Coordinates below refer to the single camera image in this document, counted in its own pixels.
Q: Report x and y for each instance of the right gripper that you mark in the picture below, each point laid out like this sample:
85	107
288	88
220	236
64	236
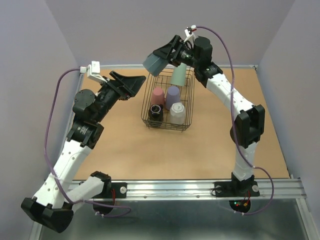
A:
166	51

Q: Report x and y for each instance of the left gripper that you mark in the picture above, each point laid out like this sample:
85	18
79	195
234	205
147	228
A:
132	85

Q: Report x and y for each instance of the grey mug white inside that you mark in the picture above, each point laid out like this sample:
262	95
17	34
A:
155	64

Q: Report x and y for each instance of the green cup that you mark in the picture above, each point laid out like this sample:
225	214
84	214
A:
178	76

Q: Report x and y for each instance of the pink cup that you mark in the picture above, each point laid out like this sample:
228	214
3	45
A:
157	96

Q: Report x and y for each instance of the lavender cup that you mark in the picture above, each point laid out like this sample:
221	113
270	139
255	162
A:
172	96

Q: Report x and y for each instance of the black mug white inside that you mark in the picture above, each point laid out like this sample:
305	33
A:
155	115

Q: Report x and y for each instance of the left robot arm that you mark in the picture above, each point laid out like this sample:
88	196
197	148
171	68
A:
54	205

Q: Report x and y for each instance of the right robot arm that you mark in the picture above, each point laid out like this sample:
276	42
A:
248	119

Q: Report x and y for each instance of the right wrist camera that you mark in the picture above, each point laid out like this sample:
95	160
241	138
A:
190	33

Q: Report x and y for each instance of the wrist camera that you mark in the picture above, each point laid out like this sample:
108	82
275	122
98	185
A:
93	71
190	33

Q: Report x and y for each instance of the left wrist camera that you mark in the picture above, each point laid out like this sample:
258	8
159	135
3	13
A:
93	71

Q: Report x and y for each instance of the black wire dish rack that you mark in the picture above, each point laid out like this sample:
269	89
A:
186	97

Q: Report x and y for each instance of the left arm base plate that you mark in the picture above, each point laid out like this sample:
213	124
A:
112	190

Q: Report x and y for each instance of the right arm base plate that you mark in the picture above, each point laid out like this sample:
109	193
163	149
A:
230	189

